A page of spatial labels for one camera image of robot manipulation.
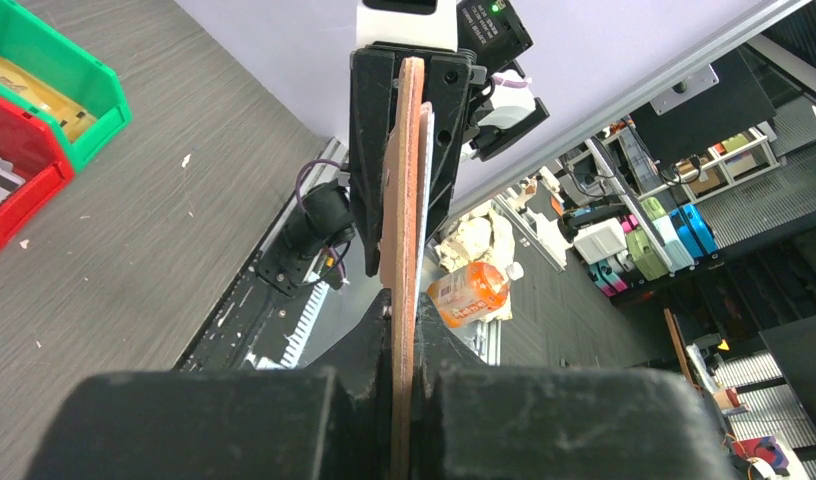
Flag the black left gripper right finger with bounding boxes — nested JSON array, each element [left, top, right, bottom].
[[413, 295, 735, 479]]

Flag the light green suitcase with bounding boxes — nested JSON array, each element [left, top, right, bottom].
[[626, 197, 669, 281]]

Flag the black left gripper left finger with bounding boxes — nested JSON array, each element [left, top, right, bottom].
[[26, 289, 391, 479]]

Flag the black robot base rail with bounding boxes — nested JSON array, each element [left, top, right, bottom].
[[175, 139, 354, 372]]

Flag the orange drink bottle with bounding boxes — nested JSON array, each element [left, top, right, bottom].
[[427, 261, 524, 328]]

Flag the gold cards in bin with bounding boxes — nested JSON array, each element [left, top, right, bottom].
[[0, 56, 97, 142]]

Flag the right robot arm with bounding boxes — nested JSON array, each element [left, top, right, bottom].
[[256, 1, 549, 297]]

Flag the red plastic bin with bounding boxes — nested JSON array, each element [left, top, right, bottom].
[[0, 95, 75, 251]]

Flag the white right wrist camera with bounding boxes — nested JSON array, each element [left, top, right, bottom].
[[355, 0, 458, 52]]

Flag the green plastic bin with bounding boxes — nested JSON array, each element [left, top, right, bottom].
[[0, 1, 133, 173]]

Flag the tan leather card holder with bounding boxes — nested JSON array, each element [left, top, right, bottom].
[[380, 57, 430, 479]]

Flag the blue suitcase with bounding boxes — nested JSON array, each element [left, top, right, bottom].
[[669, 204, 720, 260]]

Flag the crumpled beige cloth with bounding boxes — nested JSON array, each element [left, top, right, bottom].
[[434, 200, 515, 273]]

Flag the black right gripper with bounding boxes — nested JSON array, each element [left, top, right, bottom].
[[348, 41, 478, 277]]

